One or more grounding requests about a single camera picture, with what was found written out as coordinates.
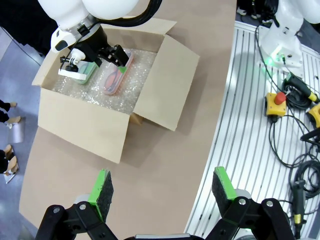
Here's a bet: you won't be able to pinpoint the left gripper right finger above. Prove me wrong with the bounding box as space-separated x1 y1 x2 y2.
201 166 296 240

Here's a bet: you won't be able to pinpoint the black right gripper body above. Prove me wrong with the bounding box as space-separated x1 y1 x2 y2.
73 24 112 67

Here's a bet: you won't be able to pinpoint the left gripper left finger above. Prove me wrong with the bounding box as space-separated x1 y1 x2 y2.
34 169 119 240

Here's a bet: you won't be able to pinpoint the green translucent glasses case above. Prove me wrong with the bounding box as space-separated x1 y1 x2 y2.
71 59 99 85

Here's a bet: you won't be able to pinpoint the clear plastic container pink items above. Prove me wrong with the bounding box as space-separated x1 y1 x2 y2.
102 48 135 96

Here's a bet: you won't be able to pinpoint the brown cardboard shipping box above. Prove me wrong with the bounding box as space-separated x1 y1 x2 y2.
31 15 201 165

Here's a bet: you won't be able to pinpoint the clear bubble wrap sheet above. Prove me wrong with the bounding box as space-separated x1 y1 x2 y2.
51 48 158 117

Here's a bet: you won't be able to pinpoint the person black clothing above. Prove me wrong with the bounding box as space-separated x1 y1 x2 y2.
0 0 59 57

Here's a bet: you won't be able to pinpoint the yellow emergency stop red button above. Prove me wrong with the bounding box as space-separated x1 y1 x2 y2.
264 91 287 118

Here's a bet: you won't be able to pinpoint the grey metal cylinder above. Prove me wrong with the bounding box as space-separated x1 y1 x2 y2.
8 122 26 144

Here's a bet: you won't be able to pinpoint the yellow emergency stop box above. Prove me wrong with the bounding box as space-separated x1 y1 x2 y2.
306 103 320 124

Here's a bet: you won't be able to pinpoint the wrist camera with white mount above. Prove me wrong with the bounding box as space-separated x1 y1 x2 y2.
57 48 87 81

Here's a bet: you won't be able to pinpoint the thick black cable hose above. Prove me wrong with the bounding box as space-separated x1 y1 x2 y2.
96 0 164 27

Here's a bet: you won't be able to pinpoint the black emergency stop cable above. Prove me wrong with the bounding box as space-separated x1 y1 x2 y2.
268 115 303 169

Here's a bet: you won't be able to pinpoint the slim black enabling handle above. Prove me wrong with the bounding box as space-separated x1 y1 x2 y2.
291 179 308 239

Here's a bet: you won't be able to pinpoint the coiled black cable bundle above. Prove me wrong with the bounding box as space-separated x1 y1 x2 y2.
287 152 320 216

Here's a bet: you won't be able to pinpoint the black yellow enabling handle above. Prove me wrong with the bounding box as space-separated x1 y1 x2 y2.
282 74 320 105

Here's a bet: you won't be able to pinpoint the thin black cable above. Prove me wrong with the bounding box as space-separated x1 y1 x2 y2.
254 24 285 92

